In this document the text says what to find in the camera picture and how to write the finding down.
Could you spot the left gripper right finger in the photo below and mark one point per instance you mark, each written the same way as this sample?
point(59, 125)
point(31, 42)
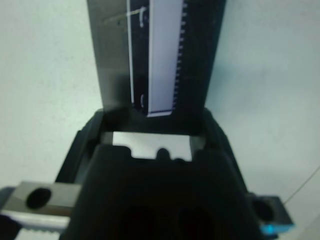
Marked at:
point(217, 137)

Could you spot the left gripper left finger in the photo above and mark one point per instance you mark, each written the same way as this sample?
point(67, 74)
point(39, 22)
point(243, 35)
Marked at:
point(80, 155)

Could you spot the black box lid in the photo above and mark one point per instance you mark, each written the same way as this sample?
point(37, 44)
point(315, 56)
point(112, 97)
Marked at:
point(195, 62)

